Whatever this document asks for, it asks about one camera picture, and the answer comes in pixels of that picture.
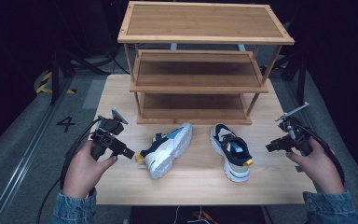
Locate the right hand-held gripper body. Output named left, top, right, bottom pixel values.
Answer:
left=274, top=102, right=313, bottom=157

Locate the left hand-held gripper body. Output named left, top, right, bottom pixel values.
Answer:
left=89, top=106, right=130, bottom=161

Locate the white and navy sneaker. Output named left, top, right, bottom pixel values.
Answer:
left=210, top=122, right=255, bottom=183
left=134, top=121, right=194, bottom=180

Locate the three-tier wooden shoe rack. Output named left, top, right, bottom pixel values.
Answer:
left=117, top=0, right=296, bottom=126

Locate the person's right hand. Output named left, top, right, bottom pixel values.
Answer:
left=285, top=138, right=346, bottom=194

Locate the person's left hand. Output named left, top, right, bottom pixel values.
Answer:
left=62, top=139, right=119, bottom=199

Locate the black metal stand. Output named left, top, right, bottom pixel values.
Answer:
left=278, top=49, right=310, bottom=105
left=48, top=46, right=111, bottom=106

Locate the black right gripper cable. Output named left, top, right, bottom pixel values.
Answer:
left=288, top=123, right=347, bottom=186

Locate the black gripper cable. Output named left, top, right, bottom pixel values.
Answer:
left=36, top=116, right=103, bottom=224
left=288, top=123, right=347, bottom=186

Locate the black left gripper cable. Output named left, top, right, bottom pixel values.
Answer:
left=36, top=116, right=103, bottom=224

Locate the metal floor rail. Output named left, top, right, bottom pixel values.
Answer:
left=0, top=77, right=74, bottom=224

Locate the thin white cable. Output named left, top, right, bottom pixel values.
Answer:
left=172, top=204, right=213, bottom=224

